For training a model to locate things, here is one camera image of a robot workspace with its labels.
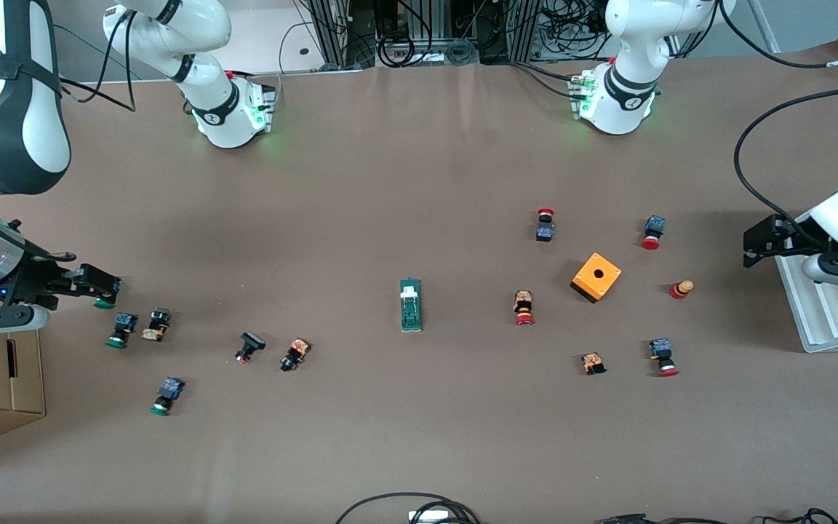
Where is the white ribbed tray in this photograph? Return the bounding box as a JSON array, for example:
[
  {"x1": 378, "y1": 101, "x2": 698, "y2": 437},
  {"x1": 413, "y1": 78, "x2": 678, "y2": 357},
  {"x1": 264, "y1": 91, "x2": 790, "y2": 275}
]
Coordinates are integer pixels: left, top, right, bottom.
[{"x1": 774, "y1": 251, "x2": 838, "y2": 354}]

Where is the black cable white tape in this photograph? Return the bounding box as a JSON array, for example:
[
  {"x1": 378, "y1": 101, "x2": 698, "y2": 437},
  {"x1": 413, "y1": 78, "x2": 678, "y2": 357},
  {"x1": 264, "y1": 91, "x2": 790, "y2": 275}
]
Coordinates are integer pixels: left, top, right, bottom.
[{"x1": 733, "y1": 86, "x2": 838, "y2": 226}]

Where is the black looped cable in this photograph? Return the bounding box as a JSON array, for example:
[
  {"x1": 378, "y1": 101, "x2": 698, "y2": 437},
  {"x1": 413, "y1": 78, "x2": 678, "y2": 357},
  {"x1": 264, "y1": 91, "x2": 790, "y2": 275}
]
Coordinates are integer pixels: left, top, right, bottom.
[{"x1": 335, "y1": 493, "x2": 481, "y2": 524}]

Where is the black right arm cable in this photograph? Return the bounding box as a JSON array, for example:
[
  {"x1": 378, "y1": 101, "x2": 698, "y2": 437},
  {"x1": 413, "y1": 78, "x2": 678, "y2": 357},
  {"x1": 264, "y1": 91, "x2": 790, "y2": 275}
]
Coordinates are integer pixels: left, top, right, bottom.
[{"x1": 55, "y1": 6, "x2": 137, "y2": 114}]

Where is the black square push button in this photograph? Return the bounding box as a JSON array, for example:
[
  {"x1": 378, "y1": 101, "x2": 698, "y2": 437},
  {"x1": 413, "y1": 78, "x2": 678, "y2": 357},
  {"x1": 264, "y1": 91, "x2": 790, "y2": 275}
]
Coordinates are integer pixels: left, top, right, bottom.
[{"x1": 234, "y1": 332, "x2": 267, "y2": 365}]

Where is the black orange selector switch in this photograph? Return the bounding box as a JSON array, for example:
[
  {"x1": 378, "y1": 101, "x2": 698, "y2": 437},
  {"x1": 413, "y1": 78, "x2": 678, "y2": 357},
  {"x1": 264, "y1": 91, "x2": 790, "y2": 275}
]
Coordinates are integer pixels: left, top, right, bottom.
[{"x1": 279, "y1": 337, "x2": 311, "y2": 373}]

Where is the black thin cable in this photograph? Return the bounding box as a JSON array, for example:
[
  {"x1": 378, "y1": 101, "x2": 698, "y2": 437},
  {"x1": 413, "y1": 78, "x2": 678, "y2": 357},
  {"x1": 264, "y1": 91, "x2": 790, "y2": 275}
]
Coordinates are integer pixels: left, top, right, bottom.
[{"x1": 597, "y1": 508, "x2": 838, "y2": 524}]

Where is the green circuit board module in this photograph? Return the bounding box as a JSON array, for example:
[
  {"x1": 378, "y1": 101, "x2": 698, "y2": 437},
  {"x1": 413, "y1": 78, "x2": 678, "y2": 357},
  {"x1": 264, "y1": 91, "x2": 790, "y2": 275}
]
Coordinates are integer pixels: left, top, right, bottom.
[{"x1": 399, "y1": 277, "x2": 423, "y2": 333}]

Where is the black coiled cable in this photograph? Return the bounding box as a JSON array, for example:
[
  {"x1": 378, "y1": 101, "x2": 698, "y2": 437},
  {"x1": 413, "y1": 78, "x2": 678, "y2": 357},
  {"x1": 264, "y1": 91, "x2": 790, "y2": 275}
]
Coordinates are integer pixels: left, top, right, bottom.
[{"x1": 378, "y1": 29, "x2": 420, "y2": 68}]

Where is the orange push button enclosure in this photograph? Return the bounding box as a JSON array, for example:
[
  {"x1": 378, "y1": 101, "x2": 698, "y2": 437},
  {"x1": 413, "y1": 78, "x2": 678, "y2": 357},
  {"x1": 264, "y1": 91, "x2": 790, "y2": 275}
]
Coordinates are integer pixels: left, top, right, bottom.
[{"x1": 570, "y1": 252, "x2": 623, "y2": 304}]

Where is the black aluminium equipment rack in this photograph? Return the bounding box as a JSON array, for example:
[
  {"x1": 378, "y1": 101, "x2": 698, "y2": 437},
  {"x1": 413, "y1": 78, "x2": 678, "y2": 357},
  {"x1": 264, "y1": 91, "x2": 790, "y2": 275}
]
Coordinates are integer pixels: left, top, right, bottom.
[{"x1": 303, "y1": 0, "x2": 609, "y2": 68}]

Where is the black orange switch unit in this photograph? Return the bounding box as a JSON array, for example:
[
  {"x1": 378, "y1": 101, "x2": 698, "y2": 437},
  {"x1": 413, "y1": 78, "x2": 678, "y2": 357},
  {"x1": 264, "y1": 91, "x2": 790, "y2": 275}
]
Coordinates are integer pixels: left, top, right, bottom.
[{"x1": 141, "y1": 307, "x2": 172, "y2": 343}]

